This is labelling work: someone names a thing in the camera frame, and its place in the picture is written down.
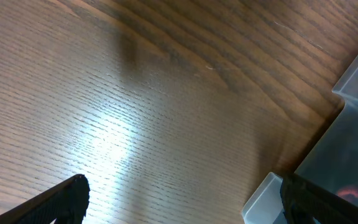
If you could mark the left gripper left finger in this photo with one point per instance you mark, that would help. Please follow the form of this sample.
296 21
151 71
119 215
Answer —
65 203

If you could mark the clear plastic storage bin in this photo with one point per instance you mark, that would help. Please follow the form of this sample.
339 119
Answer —
332 164

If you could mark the red navy plaid shirt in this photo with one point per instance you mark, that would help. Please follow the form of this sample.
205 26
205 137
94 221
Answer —
348 193

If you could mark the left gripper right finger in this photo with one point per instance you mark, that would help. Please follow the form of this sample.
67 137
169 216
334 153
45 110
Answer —
304 203

